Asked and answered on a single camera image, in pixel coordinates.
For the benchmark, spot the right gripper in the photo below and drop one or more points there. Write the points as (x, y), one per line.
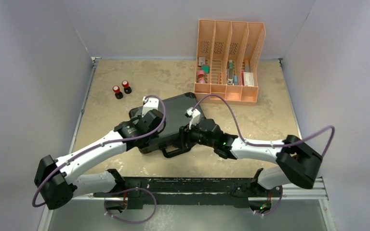
(185, 134)

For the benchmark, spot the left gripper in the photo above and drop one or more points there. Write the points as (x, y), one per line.
(155, 135)

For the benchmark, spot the black poker case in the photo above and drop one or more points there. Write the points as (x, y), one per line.
(170, 141)

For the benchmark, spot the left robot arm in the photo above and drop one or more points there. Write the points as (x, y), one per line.
(59, 180)

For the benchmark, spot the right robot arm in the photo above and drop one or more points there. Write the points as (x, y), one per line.
(296, 162)

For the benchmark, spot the red black small bottle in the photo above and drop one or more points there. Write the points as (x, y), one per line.
(117, 92)

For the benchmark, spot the pink tape roll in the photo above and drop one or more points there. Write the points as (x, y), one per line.
(201, 76)

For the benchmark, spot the white red box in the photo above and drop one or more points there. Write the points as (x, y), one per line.
(248, 79)

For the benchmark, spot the orange desk organizer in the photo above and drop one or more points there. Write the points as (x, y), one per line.
(226, 49)

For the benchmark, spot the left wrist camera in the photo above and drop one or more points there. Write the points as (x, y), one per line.
(149, 104)

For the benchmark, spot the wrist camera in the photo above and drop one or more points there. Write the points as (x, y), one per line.
(149, 104)
(194, 115)

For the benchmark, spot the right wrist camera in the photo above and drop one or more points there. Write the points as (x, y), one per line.
(194, 115)

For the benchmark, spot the black aluminium base frame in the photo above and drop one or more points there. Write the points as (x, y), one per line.
(134, 192)

